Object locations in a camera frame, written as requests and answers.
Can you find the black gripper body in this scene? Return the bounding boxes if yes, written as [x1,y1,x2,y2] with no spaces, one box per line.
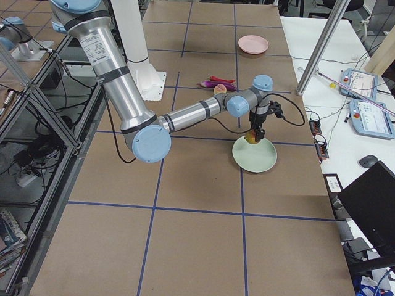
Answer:
[249,111,267,130]

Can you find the red pomegranate fruit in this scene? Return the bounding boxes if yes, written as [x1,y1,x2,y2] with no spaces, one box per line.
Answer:
[244,131,260,144]

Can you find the pink green peach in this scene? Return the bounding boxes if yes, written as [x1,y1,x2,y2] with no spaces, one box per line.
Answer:
[213,84,227,95]

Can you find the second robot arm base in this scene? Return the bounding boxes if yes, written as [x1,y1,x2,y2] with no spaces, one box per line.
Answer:
[1,17,54,62]

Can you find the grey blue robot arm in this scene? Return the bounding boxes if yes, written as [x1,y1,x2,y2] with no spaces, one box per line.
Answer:
[51,1,273,163]

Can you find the light green plate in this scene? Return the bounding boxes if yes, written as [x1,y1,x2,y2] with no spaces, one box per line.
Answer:
[232,136,277,173]

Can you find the purple eggplant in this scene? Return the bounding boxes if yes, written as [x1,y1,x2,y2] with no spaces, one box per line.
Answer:
[199,80,237,92]

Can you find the red chili pepper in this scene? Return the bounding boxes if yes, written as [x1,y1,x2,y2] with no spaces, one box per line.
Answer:
[209,76,236,84]

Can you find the orange black electronics board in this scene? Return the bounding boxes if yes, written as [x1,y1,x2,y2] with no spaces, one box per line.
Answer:
[309,119,330,162]

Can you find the pink plate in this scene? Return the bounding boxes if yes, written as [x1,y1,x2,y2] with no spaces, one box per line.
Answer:
[238,35,269,55]

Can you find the white label card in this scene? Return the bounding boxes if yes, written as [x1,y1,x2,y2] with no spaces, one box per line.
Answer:
[323,173,343,194]

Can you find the lower teach pendant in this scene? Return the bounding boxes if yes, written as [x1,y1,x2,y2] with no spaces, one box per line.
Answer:
[349,99,394,139]

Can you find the teach pendant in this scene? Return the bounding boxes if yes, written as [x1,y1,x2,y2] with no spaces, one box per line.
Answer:
[349,99,394,139]
[340,68,378,101]

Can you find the black computer mouse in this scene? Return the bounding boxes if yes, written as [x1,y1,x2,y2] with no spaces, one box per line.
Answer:
[358,155,378,168]

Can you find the upper teach pendant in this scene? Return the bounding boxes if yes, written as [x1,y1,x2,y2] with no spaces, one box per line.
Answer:
[340,68,378,101]

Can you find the black laptop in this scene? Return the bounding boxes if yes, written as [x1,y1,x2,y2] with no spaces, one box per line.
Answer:
[338,161,394,257]

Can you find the white power strip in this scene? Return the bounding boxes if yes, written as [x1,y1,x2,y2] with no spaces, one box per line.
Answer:
[16,173,37,187]

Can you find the stack of magazines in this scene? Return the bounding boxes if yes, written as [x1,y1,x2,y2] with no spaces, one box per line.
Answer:
[1,208,27,276]

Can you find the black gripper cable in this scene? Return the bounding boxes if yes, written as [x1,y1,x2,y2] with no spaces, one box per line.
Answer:
[104,92,307,164]

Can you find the aluminium frame post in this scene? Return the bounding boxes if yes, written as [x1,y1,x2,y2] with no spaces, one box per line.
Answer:
[296,0,350,96]

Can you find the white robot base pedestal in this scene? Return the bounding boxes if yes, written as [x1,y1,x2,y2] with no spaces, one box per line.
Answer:
[111,0,167,101]

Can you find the aluminium frame rack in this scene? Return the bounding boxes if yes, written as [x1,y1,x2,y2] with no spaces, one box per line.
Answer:
[1,36,103,295]

